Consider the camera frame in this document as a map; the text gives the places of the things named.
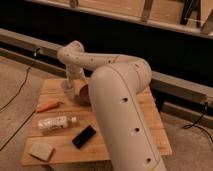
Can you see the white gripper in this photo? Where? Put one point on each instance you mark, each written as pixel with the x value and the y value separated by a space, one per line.
pixel 74 72

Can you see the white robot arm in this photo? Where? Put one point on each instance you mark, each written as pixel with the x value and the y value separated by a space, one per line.
pixel 113 87

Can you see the dark brown ceramic bowl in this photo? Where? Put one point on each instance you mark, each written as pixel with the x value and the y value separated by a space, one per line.
pixel 84 94

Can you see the orange carrot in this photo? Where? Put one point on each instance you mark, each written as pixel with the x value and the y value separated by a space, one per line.
pixel 48 106

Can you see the clear plastic bottle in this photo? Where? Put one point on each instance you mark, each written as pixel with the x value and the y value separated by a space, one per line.
pixel 55 123

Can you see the wooden table board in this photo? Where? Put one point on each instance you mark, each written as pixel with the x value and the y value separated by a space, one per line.
pixel 94 150

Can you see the black rectangular box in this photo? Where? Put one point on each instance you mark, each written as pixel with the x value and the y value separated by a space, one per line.
pixel 84 136

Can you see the tan sponge block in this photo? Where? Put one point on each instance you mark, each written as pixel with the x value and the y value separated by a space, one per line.
pixel 41 150

